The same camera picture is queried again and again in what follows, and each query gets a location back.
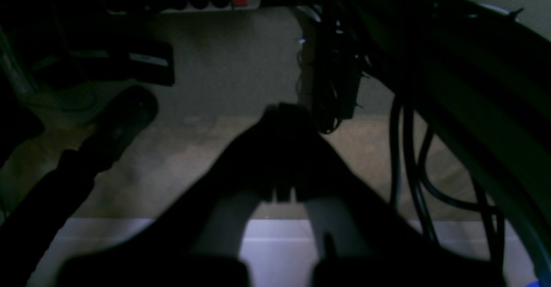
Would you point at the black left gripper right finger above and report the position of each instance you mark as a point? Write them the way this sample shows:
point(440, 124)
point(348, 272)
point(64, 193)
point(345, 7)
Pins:
point(361, 240)

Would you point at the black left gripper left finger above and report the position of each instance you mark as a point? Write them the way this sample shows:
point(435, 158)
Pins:
point(197, 240)

